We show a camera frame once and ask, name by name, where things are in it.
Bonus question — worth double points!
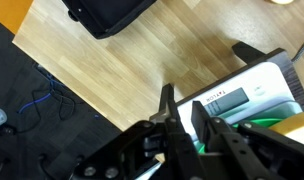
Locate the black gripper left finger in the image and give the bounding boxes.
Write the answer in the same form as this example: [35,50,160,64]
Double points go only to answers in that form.
[75,83,206,180]

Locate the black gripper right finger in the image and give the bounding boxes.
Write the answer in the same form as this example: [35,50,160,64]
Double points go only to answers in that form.
[191,100,304,180]

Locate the white kitchen scale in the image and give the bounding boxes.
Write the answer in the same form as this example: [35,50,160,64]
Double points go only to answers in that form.
[176,61,298,148]

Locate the black box with red light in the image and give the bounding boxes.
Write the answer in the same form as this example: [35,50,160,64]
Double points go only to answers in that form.
[61,0,158,40]

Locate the orange sofa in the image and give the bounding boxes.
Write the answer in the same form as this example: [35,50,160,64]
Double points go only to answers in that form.
[0,0,34,35]

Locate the grey cable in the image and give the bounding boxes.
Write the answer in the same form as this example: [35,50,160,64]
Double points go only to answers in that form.
[291,34,304,63]

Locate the blue cable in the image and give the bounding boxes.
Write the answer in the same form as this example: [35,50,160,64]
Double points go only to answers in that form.
[17,74,56,115]

